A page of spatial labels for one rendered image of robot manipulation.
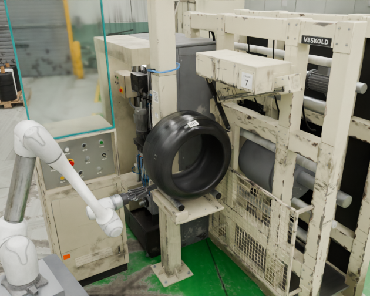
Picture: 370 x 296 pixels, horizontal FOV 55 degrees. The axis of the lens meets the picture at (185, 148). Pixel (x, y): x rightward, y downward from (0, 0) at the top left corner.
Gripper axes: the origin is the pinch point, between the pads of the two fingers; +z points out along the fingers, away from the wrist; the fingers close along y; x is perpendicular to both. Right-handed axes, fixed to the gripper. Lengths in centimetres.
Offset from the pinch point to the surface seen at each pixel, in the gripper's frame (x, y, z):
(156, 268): 102, 39, 4
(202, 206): 26.2, -5.2, 31.3
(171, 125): -36.7, -1.4, 19.5
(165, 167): -17.0, -11.3, 7.5
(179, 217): 19.9, -13.4, 9.8
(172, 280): 103, 19, 9
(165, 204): 17.2, 1.0, 7.9
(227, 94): -42, 4, 65
